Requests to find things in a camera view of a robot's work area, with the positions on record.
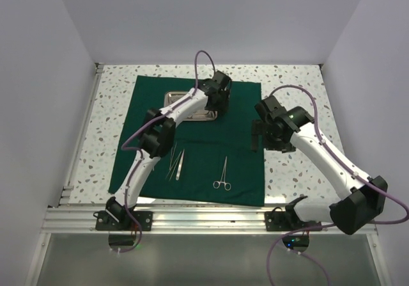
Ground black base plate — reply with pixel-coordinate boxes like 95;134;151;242
93;211;153;232
264;209;321;232

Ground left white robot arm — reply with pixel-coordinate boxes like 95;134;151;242
94;71;233;231

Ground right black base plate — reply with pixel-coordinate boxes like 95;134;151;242
264;209;321;232

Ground wide steel tweezers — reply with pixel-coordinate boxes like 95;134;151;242
175;149;185;181

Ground left side aluminium rail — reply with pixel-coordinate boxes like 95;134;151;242
57;63;105;207

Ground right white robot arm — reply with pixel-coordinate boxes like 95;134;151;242
251;96;388;235

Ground thin steel tweezers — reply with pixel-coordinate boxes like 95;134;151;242
165;152;183;180
170;141;178;167

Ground steel instrument tray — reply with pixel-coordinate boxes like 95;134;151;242
160;90;218;123

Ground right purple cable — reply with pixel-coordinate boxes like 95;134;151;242
266;85;409;286

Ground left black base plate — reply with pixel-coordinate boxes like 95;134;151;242
93;211;153;232

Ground dark green surgical cloth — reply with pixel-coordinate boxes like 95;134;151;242
108;76;265;207

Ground aluminium mounting rail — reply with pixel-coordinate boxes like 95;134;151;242
42;202;375;235

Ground steel ring-handle hemostat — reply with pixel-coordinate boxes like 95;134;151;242
213;157;231;191

